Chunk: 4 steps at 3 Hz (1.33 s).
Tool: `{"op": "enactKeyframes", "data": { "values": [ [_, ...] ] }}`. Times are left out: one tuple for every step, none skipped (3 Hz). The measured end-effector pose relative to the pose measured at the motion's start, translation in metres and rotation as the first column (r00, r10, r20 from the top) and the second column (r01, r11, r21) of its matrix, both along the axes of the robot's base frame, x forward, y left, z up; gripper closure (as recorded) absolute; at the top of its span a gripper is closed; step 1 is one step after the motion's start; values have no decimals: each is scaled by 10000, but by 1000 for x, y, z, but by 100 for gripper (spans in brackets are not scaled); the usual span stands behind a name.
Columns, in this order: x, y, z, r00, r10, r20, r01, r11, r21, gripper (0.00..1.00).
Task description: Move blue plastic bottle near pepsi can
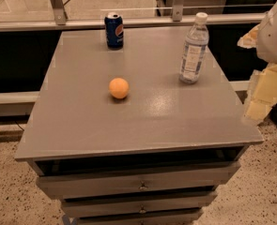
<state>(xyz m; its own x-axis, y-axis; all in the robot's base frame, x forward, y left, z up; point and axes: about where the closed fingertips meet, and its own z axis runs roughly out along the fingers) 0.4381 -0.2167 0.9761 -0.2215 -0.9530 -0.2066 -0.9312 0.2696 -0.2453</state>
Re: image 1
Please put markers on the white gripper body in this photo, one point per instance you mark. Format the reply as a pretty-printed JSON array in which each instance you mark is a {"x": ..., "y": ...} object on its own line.
[{"x": 275, "y": 37}]

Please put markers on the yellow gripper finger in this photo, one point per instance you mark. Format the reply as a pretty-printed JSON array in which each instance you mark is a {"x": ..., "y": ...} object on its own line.
[
  {"x": 249, "y": 40},
  {"x": 261, "y": 93}
]

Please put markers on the clear plastic water bottle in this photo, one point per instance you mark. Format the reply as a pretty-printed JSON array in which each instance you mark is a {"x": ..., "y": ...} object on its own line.
[{"x": 194, "y": 49}]

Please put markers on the blue pepsi can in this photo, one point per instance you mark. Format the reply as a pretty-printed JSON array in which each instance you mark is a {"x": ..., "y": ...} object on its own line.
[{"x": 114, "y": 30}]

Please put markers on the top grey drawer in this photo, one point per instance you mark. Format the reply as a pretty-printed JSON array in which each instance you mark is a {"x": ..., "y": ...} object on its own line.
[{"x": 134, "y": 181}]

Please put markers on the grey drawer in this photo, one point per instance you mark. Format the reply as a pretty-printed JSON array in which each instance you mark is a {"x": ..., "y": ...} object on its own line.
[
  {"x": 138, "y": 204},
  {"x": 134, "y": 181},
  {"x": 186, "y": 216}
]

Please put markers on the orange ball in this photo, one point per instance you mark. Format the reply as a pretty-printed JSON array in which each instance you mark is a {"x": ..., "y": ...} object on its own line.
[{"x": 119, "y": 88}]

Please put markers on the bottom grey drawer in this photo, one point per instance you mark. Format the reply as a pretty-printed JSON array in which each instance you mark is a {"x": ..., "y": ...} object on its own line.
[{"x": 186, "y": 216}]

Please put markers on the grey drawer cabinet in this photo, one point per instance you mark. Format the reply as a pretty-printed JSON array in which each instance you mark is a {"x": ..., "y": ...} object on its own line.
[{"x": 77, "y": 126}]

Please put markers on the middle grey drawer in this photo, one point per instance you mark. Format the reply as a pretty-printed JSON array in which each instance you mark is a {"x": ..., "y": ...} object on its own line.
[{"x": 138, "y": 204}]

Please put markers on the metal railing frame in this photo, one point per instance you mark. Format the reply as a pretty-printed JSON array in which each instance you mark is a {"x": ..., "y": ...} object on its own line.
[{"x": 21, "y": 15}]

